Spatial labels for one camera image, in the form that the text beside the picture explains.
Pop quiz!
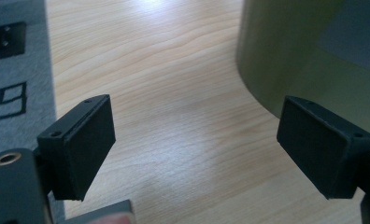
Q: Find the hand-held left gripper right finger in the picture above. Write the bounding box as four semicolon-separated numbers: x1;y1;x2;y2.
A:
276;94;370;201

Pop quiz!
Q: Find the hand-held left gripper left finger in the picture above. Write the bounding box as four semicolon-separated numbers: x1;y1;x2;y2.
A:
36;93;117;203

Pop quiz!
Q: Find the olive round trash bin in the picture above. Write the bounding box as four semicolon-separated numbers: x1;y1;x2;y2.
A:
235;0;370;144

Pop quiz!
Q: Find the black floor outlet box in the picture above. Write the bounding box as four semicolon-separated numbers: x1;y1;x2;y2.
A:
0;21;27;63

